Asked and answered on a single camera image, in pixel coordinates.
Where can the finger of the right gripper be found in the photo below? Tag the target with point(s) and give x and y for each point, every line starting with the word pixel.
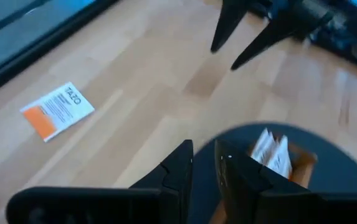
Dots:
pixel 228 25
pixel 265 43

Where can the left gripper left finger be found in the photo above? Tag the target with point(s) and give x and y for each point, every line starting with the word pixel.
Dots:
pixel 159 205

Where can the round dark woven placemat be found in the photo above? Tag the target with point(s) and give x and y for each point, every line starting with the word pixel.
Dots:
pixel 337 149

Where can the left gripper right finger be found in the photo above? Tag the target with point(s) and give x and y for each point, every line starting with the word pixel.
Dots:
pixel 259 202

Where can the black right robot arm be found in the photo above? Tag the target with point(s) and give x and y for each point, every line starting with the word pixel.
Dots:
pixel 346 31

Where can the wooden three-slot tray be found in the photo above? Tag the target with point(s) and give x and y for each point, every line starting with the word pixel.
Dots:
pixel 302 165

